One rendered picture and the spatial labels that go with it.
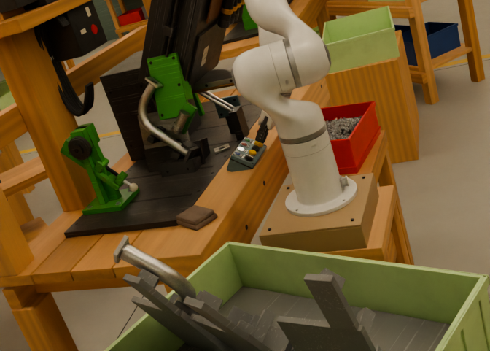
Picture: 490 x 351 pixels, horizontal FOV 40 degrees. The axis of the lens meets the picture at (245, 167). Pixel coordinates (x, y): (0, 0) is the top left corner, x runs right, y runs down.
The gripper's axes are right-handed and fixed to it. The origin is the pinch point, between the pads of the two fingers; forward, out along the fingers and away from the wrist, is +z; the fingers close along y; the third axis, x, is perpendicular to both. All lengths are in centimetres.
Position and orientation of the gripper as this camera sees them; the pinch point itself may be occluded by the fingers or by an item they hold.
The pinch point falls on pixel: (261, 136)
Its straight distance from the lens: 218.2
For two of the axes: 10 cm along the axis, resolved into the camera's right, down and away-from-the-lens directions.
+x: -9.1, -4.0, 1.1
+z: -2.9, 8.0, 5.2
